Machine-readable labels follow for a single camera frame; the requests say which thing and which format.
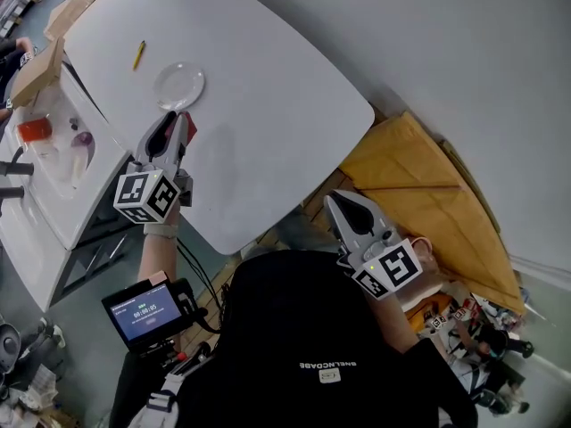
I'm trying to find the pile of spare equipment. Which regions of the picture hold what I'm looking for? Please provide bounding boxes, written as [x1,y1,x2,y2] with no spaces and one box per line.
[417,292,536,416]

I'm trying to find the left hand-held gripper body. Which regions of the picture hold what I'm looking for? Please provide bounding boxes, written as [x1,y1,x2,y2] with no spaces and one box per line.
[113,160,194,226]

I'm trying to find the brown cardboard box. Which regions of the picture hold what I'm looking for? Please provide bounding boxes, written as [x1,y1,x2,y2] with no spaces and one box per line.
[8,37,66,110]

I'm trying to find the white wrist strap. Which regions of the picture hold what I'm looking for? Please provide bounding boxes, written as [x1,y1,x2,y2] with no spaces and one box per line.
[142,222,180,240]

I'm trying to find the yellow-brown cardboard sheet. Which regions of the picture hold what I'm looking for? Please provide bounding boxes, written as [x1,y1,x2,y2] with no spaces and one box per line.
[337,111,528,317]

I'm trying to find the white harness strap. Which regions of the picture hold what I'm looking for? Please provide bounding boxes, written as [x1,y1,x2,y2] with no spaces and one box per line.
[132,372,182,428]

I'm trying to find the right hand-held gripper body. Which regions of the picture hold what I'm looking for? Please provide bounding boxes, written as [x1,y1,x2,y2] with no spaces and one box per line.
[336,225,424,301]

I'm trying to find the orange bottle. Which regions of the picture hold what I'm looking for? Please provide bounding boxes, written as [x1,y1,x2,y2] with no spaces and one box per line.
[16,117,53,144]

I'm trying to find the person's black t-shirt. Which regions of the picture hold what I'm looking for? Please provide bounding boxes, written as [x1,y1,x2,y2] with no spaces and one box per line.
[108,248,479,428]

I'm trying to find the flat cardboard sheets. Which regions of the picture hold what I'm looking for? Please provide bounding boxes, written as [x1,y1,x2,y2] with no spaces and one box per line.
[43,0,133,43]

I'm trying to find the black monitor cable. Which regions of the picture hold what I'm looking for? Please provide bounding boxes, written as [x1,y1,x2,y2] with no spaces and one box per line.
[176,236,224,334]

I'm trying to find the grey toilet-shaped appliance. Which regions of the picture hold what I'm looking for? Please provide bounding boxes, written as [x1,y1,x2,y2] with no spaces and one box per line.
[0,322,22,367]

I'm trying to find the person's left forearm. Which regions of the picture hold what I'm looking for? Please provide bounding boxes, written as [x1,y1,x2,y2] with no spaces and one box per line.
[137,234,180,287]

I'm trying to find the person's right forearm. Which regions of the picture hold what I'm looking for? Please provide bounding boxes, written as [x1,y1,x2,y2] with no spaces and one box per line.
[363,278,427,357]

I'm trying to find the black sink cabinet frame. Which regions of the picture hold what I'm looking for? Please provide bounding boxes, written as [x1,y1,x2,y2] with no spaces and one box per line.
[70,149,148,258]
[48,234,135,308]

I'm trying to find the person's right hand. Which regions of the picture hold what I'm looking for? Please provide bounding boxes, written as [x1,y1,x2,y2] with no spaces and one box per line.
[410,236,437,269]

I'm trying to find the black chest monitor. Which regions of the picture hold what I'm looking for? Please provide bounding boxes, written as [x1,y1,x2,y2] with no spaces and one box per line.
[101,277,209,359]

